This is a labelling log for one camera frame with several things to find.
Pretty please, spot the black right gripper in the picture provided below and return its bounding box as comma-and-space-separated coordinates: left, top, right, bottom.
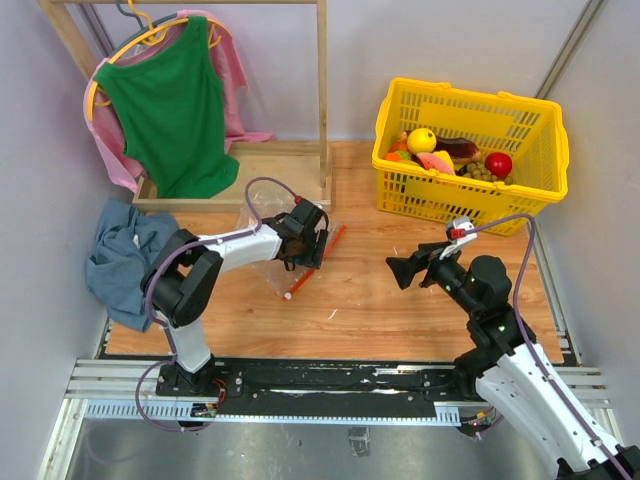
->
385, 240, 479, 316

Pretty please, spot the clear zip top bag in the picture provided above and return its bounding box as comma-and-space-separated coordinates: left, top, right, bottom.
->
249, 182, 346, 300

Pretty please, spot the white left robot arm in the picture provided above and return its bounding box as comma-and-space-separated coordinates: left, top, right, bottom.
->
140, 196, 330, 396

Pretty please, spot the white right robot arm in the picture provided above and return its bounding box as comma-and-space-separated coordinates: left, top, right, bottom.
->
386, 243, 639, 479

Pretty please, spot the green tank top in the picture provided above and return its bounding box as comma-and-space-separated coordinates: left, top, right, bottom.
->
95, 16, 239, 199

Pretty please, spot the wooden clothes rack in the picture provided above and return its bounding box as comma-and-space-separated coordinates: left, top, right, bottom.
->
37, 0, 334, 214

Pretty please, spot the pink toy watermelon slice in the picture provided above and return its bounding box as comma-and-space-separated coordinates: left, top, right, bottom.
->
416, 151, 455, 175

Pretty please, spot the orange toy carrot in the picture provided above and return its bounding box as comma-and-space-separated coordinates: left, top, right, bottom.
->
384, 141, 412, 162

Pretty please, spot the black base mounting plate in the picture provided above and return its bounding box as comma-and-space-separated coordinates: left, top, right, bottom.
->
156, 358, 481, 420

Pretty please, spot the toy grape bunch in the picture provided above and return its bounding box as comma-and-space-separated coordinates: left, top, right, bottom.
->
456, 162, 514, 185

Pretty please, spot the yellow toy lemon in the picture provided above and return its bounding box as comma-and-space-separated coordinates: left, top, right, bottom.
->
406, 128, 437, 154

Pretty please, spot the dark red toy eggplant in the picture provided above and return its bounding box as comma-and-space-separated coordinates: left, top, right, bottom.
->
435, 136, 482, 164

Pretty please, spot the red toy apple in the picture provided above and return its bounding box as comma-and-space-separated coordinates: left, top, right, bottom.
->
484, 152, 513, 178

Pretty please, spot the blue crumpled cloth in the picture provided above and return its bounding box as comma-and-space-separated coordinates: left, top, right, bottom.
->
85, 199, 178, 332

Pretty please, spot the yellow plastic shopping basket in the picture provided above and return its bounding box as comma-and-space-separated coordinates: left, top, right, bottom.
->
372, 77, 569, 225

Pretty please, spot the pink shirt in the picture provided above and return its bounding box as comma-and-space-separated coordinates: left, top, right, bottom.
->
84, 10, 274, 192

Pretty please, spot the yellow clothes hanger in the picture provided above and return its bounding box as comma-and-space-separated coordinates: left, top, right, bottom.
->
84, 1, 231, 121

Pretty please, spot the grey clothes hanger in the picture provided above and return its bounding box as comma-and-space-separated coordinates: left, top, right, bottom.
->
115, 0, 176, 40

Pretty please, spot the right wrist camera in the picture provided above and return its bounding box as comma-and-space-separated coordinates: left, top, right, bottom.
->
439, 216, 477, 260

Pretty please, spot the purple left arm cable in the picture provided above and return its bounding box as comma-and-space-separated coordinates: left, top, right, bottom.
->
135, 176, 304, 433

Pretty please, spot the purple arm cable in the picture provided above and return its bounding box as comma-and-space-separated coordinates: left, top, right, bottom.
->
135, 176, 304, 433
464, 213, 636, 480

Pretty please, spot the white slotted cable duct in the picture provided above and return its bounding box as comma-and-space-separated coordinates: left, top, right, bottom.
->
84, 400, 462, 427

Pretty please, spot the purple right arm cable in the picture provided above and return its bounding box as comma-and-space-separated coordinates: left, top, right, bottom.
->
464, 213, 636, 480

